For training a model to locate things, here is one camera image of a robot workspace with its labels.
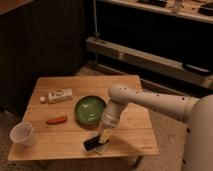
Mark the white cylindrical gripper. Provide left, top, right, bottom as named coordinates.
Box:
left=99, top=100, right=127, bottom=144

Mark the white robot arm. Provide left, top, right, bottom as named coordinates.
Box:
left=99, top=84, right=213, bottom=171

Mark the white sponge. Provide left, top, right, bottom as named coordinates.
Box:
left=94, top=143, right=108, bottom=155

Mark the green bowl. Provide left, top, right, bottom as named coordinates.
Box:
left=74, top=96, right=106, bottom=125

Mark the wooden table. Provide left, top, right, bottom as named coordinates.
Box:
left=8, top=75, right=158, bottom=161

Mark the white bottle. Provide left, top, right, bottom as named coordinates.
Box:
left=40, top=88, right=73, bottom=103

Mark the white plastic cup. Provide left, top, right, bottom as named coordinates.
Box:
left=10, top=122, right=36, bottom=147

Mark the metal shelf unit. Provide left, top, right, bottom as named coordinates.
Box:
left=85, top=0, right=213, bottom=97

